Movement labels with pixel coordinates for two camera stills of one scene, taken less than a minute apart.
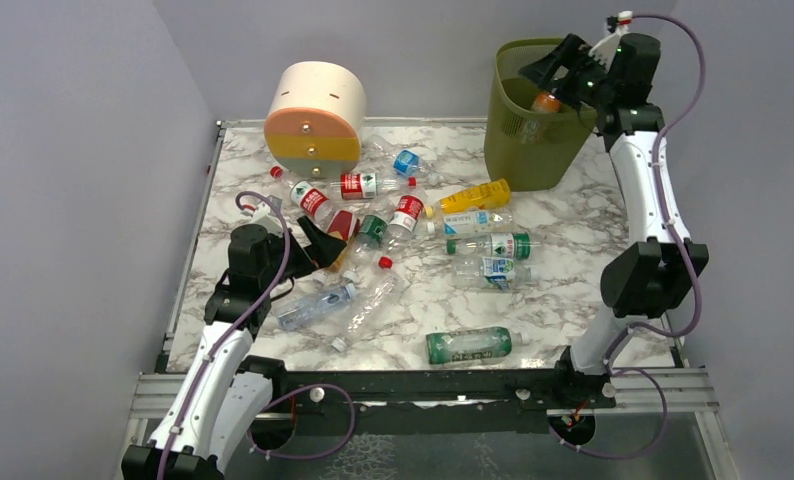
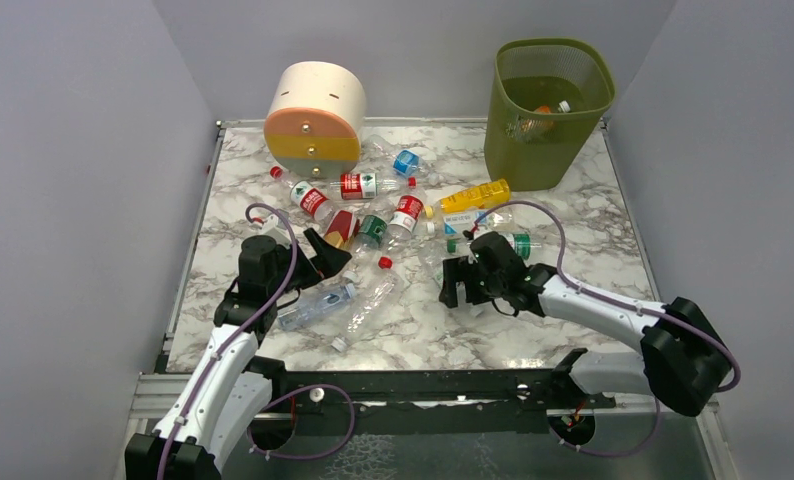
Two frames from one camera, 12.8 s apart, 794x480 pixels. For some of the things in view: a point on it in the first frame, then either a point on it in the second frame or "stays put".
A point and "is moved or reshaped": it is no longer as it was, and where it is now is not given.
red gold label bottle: [343, 225] stays put
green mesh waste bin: [531, 136] stays put
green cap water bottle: [507, 245] stays put
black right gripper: [575, 62] → [461, 281]
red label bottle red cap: [368, 185] stays put
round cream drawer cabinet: [315, 120] stays put
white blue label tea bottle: [474, 222] stays put
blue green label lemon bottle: [492, 273] is moved or reshaped
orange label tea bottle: [546, 102] → [527, 129]
